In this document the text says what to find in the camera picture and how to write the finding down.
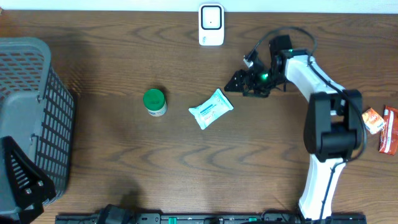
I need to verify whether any grey plastic basket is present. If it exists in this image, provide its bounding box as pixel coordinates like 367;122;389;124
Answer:
1;37;75;205

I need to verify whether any green lid jar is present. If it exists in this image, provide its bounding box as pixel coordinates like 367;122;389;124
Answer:
143;88;167;117

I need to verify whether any black right camera cable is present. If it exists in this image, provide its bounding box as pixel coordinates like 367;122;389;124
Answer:
245;26;368;224

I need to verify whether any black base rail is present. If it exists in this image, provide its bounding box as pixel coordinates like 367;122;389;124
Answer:
55;204;367;224

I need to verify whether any white barcode scanner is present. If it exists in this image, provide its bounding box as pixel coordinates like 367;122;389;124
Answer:
198;3;225;46

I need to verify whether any teal snack packet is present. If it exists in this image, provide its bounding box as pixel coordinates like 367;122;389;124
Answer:
188;88;234;130

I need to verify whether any orange small packet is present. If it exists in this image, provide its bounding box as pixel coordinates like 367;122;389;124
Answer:
362;108;386;134

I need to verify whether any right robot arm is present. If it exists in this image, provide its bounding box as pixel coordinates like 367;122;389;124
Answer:
224;35;366;223

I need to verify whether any red snack bar wrapper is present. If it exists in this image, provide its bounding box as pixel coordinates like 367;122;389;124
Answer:
379;106;397;156

